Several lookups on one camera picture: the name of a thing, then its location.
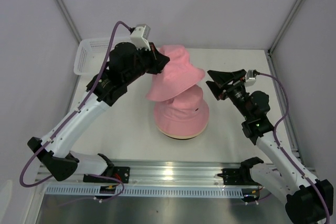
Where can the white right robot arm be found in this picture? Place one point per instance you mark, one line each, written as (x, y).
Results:
(306, 198)

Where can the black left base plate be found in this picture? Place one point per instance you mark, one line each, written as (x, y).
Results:
(120, 173)

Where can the beige bucket hat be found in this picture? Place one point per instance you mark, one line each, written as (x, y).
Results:
(180, 136)

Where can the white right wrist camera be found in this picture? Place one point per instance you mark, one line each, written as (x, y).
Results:
(250, 78)

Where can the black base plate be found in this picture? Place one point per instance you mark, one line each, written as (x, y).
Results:
(120, 173)
(240, 177)

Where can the black bucket hat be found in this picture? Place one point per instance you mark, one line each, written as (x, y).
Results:
(182, 139)

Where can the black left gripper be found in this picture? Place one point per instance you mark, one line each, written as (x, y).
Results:
(158, 60)

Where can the aluminium corner post left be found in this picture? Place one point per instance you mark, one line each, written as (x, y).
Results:
(68, 20)

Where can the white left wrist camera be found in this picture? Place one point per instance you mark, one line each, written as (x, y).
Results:
(139, 36)

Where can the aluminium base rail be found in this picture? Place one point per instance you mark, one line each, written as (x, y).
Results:
(145, 173)

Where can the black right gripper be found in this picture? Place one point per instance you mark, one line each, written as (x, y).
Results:
(222, 78)

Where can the pink bucket hat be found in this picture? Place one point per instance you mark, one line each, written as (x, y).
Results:
(185, 114)
(177, 76)

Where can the white plastic basket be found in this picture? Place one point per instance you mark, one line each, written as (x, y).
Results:
(90, 55)

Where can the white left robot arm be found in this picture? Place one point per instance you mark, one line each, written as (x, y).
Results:
(54, 149)

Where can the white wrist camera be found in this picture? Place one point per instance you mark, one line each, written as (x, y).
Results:
(139, 36)
(250, 78)

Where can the aluminium corner post right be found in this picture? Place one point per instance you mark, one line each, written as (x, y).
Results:
(293, 12)

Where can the aluminium corner post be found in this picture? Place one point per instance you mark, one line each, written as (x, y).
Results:
(293, 12)
(68, 20)

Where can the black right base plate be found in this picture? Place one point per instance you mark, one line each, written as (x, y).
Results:
(240, 177)

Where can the white slotted cable duct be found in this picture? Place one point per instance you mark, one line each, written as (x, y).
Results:
(142, 191)

